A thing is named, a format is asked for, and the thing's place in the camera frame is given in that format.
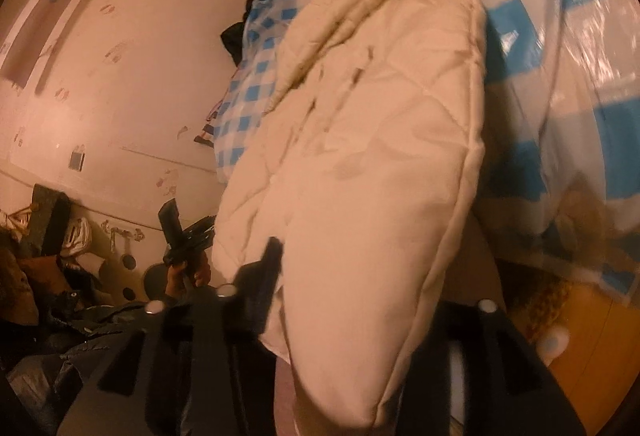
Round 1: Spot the white quilted jacket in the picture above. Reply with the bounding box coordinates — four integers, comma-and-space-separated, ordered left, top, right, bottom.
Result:
210, 0, 488, 434

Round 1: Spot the white rounded object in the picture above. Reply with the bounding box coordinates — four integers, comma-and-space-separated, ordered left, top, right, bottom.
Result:
537, 328, 572, 363

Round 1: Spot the person's dark jacket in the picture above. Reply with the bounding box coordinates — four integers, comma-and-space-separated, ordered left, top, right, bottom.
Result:
0, 286, 201, 436

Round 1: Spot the blue checkered plastic sheet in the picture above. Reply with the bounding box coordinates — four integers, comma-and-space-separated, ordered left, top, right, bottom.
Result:
212, 0, 640, 307

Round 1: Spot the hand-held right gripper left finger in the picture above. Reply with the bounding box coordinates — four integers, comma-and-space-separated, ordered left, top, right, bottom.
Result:
97, 236, 286, 436

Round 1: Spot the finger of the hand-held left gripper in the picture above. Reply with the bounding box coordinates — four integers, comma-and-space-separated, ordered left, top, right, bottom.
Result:
181, 215, 217, 244

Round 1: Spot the person's left hand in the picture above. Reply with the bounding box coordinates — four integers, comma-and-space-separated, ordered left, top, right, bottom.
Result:
167, 253, 212, 299

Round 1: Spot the striped pillow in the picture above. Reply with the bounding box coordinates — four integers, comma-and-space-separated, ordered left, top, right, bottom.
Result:
194, 123, 217, 148

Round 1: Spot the white plastic bag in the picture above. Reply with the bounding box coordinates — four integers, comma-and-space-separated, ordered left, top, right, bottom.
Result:
59, 215, 94, 258

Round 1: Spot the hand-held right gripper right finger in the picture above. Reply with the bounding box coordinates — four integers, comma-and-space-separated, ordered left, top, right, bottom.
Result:
400, 299, 588, 436

